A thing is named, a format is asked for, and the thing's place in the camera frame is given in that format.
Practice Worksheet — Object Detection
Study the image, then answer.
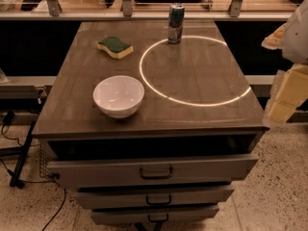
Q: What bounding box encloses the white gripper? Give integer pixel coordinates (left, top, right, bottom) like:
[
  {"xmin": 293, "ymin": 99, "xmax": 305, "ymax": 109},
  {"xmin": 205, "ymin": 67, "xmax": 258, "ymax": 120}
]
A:
[{"xmin": 261, "ymin": 0, "xmax": 308, "ymax": 123}]

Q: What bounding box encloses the white ceramic bowl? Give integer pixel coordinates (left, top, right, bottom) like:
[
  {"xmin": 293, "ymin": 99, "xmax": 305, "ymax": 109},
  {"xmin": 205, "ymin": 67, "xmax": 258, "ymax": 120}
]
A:
[{"xmin": 92, "ymin": 75, "xmax": 144, "ymax": 118}]

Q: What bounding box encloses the redbull can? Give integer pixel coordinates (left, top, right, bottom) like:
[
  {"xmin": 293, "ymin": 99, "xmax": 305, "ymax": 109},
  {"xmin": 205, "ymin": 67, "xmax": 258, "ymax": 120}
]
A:
[{"xmin": 167, "ymin": 4, "xmax": 185, "ymax": 44}]

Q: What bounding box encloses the grey drawer cabinet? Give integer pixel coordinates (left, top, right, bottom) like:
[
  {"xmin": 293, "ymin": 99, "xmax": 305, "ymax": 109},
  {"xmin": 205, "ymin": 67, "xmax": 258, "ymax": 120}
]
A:
[{"xmin": 31, "ymin": 19, "xmax": 270, "ymax": 226}]

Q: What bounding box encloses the top grey drawer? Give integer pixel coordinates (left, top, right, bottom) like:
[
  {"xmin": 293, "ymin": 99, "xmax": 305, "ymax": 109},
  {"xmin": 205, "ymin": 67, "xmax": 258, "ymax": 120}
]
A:
[{"xmin": 47, "ymin": 154, "xmax": 258, "ymax": 188}]

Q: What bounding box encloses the grey drawer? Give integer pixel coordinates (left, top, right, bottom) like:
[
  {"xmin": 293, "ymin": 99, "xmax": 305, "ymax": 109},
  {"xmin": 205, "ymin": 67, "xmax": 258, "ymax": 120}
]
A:
[
  {"xmin": 75, "ymin": 186, "xmax": 234, "ymax": 210},
  {"xmin": 90, "ymin": 204, "xmax": 219, "ymax": 224},
  {"xmin": 47, "ymin": 154, "xmax": 258, "ymax": 188}
]

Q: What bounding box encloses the green yellow sponge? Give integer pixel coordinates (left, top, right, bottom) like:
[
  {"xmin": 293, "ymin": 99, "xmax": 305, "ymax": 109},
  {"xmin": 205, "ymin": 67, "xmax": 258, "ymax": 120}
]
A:
[{"xmin": 97, "ymin": 37, "xmax": 133, "ymax": 60}]

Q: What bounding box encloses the bottom grey drawer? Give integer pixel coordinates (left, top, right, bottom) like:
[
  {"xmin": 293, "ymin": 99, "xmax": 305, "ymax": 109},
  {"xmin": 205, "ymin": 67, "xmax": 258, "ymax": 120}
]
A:
[{"xmin": 90, "ymin": 204, "xmax": 219, "ymax": 224}]

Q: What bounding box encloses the middle grey drawer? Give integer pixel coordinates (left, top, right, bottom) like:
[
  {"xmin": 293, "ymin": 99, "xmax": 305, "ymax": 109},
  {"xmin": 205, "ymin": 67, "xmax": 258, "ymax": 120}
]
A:
[{"xmin": 75, "ymin": 186, "xmax": 234, "ymax": 210}]

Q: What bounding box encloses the black stand leg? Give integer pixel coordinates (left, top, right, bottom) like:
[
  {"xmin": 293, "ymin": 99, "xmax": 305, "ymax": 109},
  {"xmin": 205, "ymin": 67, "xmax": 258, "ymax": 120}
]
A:
[{"xmin": 10, "ymin": 122, "xmax": 35, "ymax": 189}]

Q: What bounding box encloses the black floor cable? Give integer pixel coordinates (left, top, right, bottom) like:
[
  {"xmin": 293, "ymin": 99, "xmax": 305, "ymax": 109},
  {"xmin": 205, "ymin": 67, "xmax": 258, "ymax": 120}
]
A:
[{"xmin": 0, "ymin": 125, "xmax": 67, "ymax": 231}]

